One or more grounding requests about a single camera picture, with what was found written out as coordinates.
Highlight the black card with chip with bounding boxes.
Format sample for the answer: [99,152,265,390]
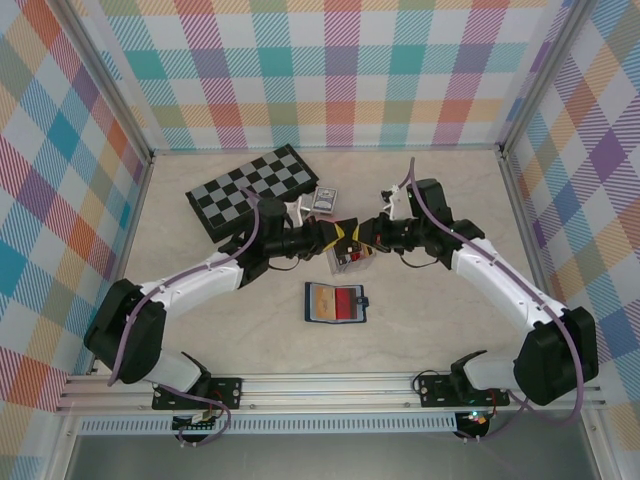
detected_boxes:
[335,222,362,261]

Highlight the clear plastic card box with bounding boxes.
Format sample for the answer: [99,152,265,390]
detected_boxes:
[325,244,376,276]

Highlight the tan orange card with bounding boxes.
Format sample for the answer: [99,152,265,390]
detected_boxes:
[313,287,336,319]

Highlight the dark blue card holder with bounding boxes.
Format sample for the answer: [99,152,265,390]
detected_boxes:
[303,280,374,324]

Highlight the red card yellow arches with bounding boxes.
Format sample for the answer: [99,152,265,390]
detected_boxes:
[333,287,359,319]

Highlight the blue playing card box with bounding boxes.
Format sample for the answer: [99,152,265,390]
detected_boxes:
[309,185,337,216]

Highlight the black grey folding chessboard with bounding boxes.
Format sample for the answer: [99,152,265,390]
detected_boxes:
[184,143,320,234]

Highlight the controller board with lights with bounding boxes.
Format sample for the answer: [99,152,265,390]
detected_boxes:
[457,409,494,432]

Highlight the black controller circuit board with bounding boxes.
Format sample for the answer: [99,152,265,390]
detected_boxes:
[172,412,221,434]

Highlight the grey metal panel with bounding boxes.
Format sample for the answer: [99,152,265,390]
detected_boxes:
[64,432,601,480]

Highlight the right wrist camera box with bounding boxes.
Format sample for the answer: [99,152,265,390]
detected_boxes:
[379,183,409,219]

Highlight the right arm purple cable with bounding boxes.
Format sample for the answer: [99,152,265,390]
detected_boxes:
[405,157,586,444]

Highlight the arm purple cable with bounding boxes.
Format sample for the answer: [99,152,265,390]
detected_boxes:
[405,157,586,444]
[107,187,261,447]

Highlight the short aluminium table rail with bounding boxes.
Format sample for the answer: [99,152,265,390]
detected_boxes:
[149,143,504,156]

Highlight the aluminium side rail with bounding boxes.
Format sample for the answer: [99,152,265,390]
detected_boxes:
[88,153,157,376]
[498,148,572,370]

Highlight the long aluminium base rail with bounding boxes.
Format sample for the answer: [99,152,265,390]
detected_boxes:
[54,369,607,414]

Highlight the slotted white cable tray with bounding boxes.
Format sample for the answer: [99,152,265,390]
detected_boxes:
[78,417,459,435]

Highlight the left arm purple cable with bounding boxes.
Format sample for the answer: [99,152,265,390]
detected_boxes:
[107,187,261,447]

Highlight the aluminium frame post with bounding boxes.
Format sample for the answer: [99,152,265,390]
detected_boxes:
[497,0,594,159]
[58,0,154,165]

